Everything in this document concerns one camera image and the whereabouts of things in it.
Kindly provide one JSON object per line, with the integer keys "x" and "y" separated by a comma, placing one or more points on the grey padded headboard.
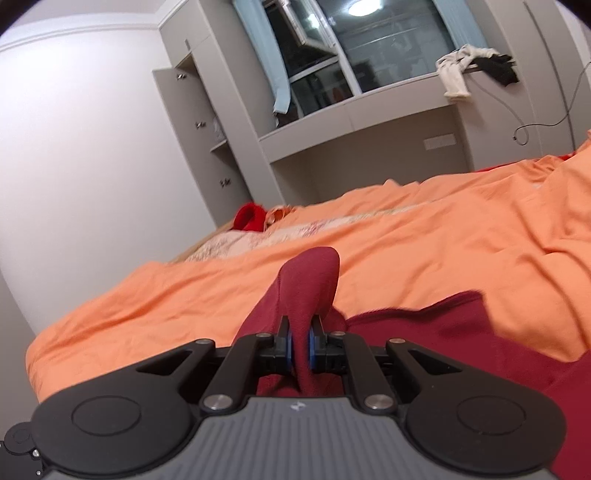
{"x": 554, "y": 55}

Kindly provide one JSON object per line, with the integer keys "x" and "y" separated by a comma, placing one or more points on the bright red cloth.
{"x": 249, "y": 217}

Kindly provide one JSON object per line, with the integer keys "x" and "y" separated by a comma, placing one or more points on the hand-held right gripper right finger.
{"x": 312, "y": 347}

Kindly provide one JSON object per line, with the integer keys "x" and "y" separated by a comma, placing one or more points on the white outlet plate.
{"x": 439, "y": 141}

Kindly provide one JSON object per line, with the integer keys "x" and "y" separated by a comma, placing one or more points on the grey built-in desk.
{"x": 369, "y": 129}

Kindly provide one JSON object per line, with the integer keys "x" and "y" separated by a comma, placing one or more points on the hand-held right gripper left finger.
{"x": 287, "y": 347}

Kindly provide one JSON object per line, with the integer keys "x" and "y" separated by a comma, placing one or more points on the orange blanket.
{"x": 415, "y": 221}

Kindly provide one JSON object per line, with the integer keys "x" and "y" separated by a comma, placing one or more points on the grey tall cabinet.
{"x": 198, "y": 152}

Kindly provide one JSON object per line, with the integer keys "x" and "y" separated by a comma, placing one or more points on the light blue curtain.
{"x": 277, "y": 55}

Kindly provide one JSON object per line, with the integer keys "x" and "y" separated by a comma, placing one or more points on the white cloth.
{"x": 455, "y": 74}

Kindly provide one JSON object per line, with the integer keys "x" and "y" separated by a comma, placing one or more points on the floral bed sheet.
{"x": 258, "y": 240}

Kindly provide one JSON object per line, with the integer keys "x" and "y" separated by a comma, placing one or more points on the dark red shirt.
{"x": 304, "y": 277}

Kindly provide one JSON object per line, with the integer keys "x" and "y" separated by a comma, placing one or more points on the window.
{"x": 383, "y": 41}

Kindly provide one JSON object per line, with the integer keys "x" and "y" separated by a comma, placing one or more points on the black cloth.
{"x": 501, "y": 67}

